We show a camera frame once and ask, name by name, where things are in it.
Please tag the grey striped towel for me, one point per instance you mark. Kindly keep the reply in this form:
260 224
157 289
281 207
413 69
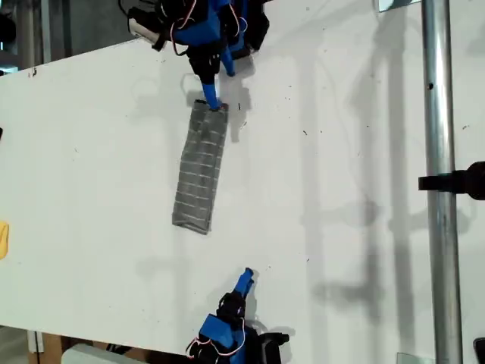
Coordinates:
201 170

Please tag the brown cardboard piece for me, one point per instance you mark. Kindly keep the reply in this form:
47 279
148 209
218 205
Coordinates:
51 343

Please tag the black round device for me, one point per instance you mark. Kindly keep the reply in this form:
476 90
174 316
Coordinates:
5 30

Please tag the black clamp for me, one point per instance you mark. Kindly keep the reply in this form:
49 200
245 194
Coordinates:
454 182

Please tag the yellow object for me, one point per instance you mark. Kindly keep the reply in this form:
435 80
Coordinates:
3 240

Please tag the small black object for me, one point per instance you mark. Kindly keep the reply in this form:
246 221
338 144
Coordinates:
479 350

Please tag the grey metal background post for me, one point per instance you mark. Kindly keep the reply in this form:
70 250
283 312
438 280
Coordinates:
45 30

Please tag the steel post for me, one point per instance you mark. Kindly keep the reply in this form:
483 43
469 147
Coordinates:
441 113

